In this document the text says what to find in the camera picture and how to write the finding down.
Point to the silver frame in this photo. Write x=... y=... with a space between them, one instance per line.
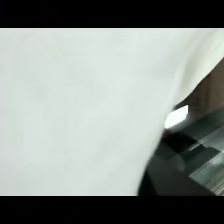
x=210 y=168

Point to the white T-shirt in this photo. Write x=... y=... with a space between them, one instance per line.
x=76 y=110

